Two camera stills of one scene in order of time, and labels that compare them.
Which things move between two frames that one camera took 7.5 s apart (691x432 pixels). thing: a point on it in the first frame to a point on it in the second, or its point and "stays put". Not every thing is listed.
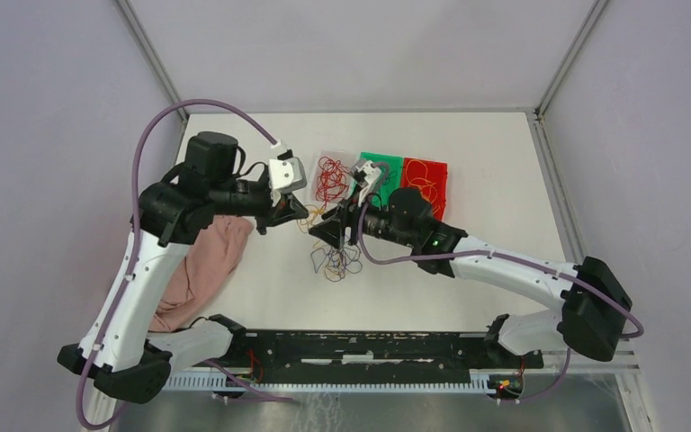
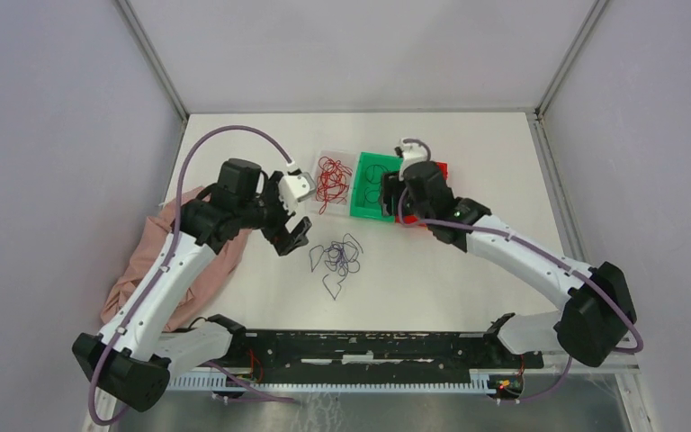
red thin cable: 331,182 stays put
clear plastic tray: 333,177 stays put
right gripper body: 351,210 to 392,186
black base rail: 375,350 stays put
